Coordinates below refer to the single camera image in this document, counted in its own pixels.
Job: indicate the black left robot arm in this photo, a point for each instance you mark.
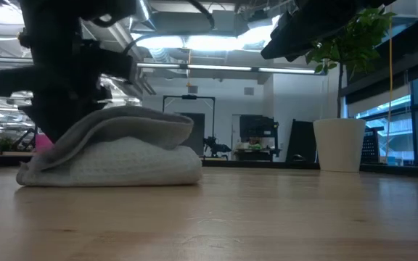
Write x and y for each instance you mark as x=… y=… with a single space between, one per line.
x=49 y=21

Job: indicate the long ceiling strip light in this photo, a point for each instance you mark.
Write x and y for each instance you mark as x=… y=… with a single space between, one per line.
x=216 y=67

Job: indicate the black perforated bin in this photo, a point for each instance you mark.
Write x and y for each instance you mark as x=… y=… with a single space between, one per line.
x=371 y=145

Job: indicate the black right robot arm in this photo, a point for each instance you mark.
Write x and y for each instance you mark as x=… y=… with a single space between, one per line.
x=314 y=25

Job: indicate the black robot station with table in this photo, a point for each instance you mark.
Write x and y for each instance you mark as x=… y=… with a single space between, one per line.
x=189 y=97

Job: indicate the black equipment cart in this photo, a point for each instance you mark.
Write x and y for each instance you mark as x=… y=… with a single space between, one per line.
x=258 y=127

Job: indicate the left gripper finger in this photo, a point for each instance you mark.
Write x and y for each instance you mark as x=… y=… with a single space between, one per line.
x=42 y=108

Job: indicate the grey waffle microfiber towel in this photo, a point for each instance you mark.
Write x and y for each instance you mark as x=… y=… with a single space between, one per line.
x=129 y=159

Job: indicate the pink plastic basket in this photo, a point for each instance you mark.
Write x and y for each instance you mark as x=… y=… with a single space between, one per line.
x=44 y=143

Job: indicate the black chair back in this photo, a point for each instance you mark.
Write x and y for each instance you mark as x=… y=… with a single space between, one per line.
x=301 y=141

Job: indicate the green leafy plant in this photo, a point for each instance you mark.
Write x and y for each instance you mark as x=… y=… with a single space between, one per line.
x=354 y=43

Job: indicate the white plant pot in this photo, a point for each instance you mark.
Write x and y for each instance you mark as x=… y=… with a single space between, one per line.
x=339 y=145

